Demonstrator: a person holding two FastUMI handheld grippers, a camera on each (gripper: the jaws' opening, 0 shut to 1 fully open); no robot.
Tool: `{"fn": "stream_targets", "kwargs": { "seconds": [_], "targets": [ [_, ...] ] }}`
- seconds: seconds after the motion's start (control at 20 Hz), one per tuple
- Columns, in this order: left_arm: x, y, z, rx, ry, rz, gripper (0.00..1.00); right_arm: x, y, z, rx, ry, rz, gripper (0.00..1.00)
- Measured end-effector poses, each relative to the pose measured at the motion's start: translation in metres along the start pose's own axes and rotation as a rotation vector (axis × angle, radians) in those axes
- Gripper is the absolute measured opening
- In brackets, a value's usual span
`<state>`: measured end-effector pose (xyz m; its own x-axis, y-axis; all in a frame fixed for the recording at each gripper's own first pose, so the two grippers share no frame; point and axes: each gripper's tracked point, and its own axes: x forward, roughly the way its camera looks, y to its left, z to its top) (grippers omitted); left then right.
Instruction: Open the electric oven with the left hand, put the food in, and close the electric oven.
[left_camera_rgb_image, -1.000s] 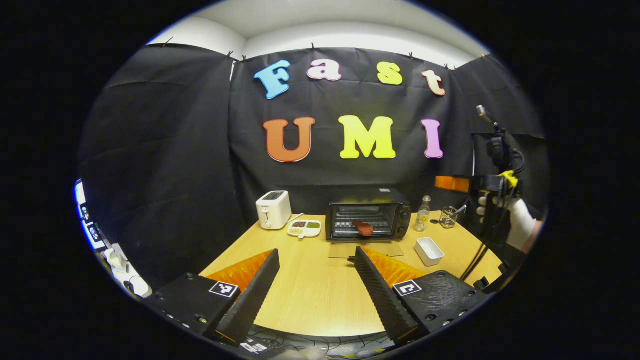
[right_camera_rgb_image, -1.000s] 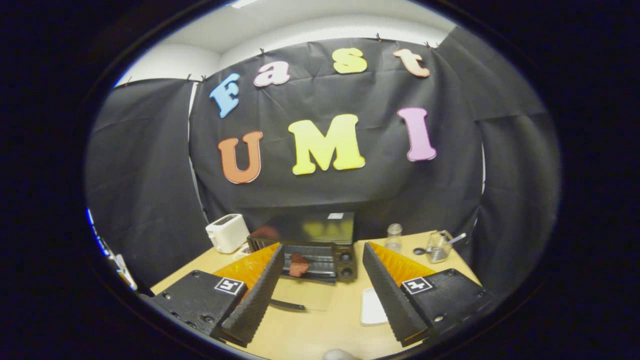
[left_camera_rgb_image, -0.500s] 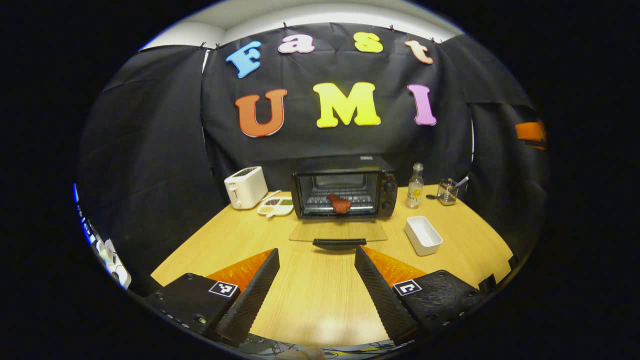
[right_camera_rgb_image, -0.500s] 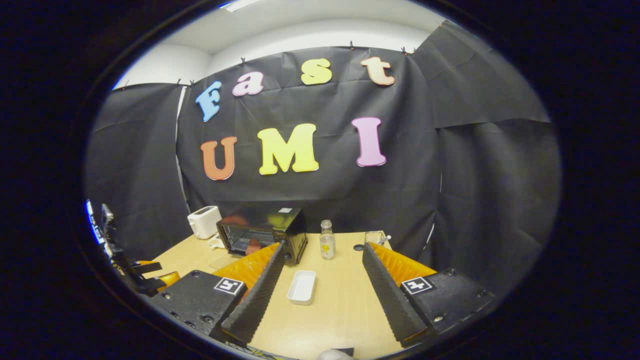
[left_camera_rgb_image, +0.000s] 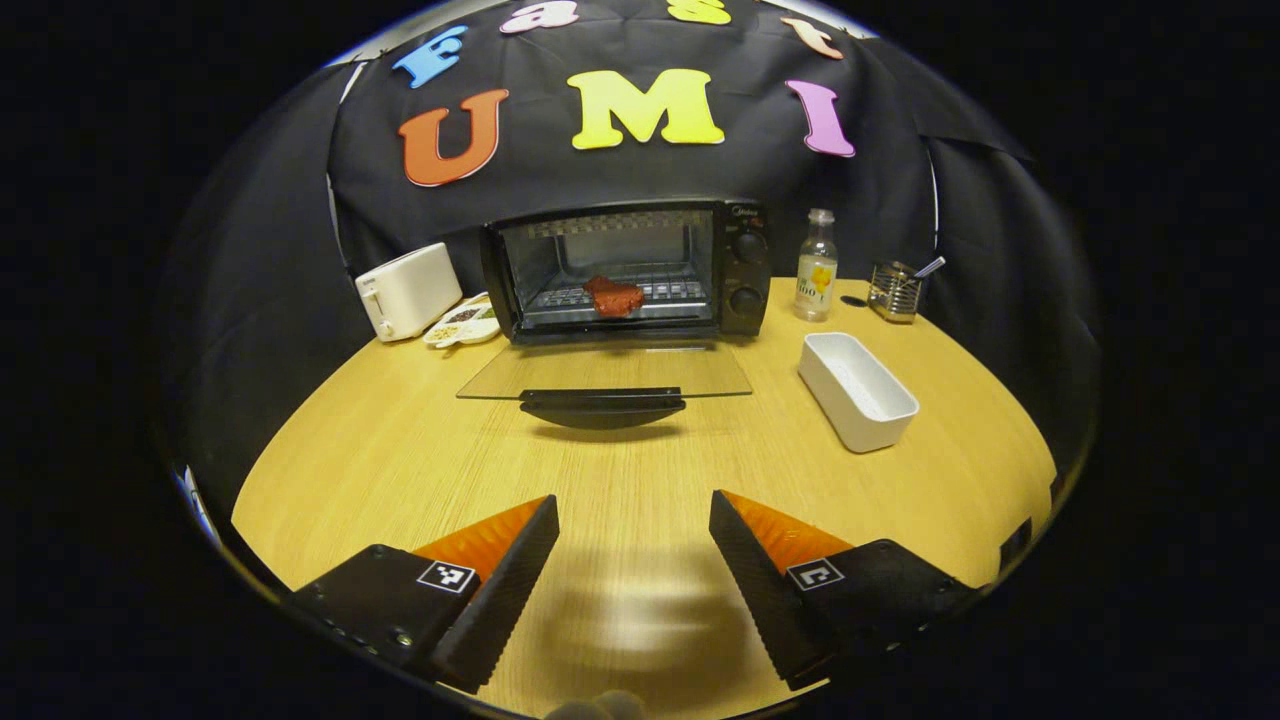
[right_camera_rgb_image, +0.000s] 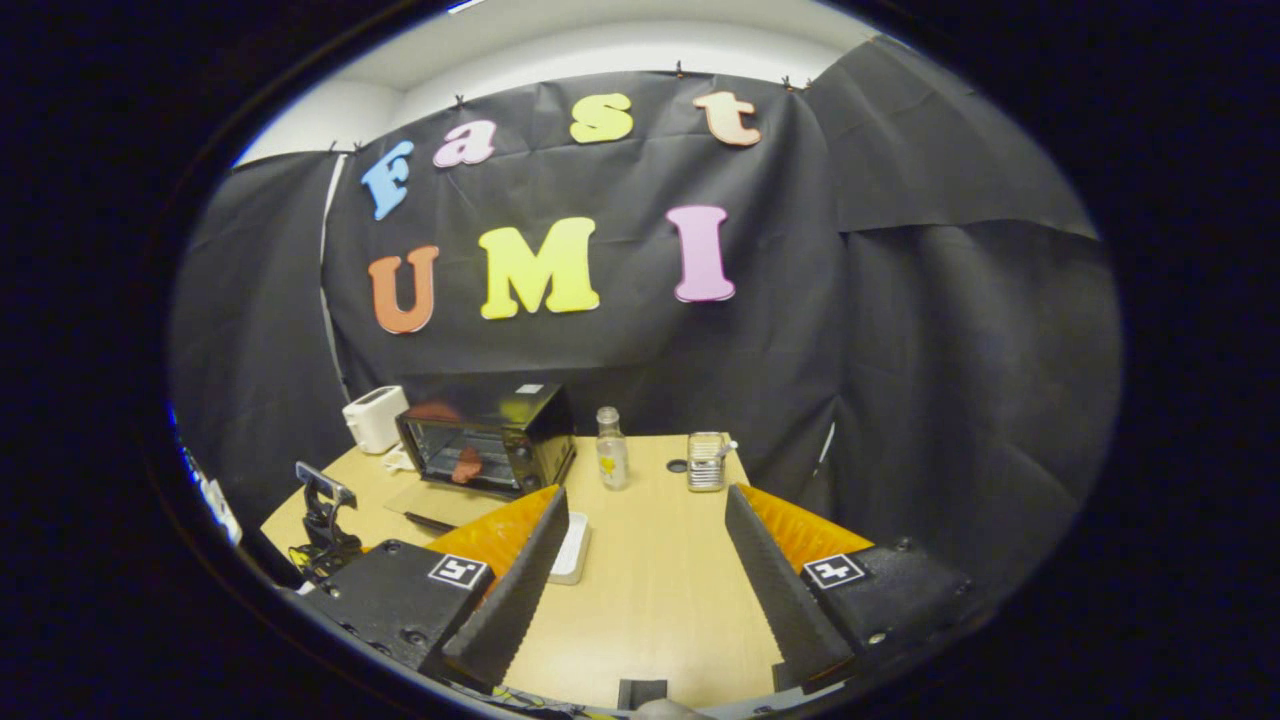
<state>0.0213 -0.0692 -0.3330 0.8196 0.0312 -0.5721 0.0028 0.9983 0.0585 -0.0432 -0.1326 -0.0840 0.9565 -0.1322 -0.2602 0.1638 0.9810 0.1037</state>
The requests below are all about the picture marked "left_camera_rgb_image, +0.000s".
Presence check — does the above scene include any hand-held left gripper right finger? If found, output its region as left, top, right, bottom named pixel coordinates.
left=708, top=489, right=986, bottom=691

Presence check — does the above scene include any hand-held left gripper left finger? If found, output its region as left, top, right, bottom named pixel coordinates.
left=290, top=494, right=561, bottom=694

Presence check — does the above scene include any brown grilled meat piece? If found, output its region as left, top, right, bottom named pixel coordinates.
left=583, top=275, right=646, bottom=319

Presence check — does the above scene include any black electric oven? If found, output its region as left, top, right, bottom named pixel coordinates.
left=457, top=198, right=773, bottom=431

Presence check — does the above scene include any white rectangular dish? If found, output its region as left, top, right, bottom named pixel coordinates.
left=797, top=332, right=920, bottom=454

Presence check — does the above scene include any white snack dish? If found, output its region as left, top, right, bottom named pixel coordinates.
left=423, top=292, right=501, bottom=349

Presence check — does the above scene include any clear bottle with yellow label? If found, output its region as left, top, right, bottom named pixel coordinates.
left=794, top=208, right=839, bottom=323

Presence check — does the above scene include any white toaster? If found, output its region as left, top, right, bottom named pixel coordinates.
left=355, top=242, right=464, bottom=343

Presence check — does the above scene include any metal wire holder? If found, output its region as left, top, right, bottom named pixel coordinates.
left=867, top=260, right=923, bottom=324

